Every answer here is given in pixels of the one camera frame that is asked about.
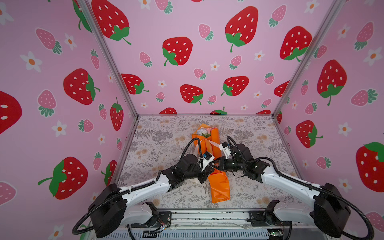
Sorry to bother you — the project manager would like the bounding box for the cream ribbon string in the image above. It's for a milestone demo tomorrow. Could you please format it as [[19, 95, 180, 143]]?
[[196, 137, 224, 149]]

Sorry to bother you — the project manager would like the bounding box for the orange wrapping paper sheet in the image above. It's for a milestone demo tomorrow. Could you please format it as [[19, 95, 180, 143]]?
[[191, 123, 232, 204]]

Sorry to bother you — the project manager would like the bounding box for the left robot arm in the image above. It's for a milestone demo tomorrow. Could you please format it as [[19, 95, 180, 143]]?
[[72, 152, 215, 239]]

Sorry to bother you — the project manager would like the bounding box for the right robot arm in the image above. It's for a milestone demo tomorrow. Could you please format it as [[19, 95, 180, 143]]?
[[203, 143, 375, 240]]

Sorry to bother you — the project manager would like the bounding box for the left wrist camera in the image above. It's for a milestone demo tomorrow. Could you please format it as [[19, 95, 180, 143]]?
[[200, 152, 215, 172]]

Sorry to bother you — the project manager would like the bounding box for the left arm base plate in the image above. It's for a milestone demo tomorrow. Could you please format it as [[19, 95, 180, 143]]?
[[131, 211, 172, 228]]

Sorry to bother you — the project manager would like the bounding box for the aluminium front rail frame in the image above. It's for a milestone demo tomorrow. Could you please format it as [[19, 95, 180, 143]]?
[[105, 209, 330, 240]]

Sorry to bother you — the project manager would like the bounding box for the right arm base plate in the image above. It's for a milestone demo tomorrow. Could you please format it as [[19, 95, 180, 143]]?
[[247, 210, 290, 227]]

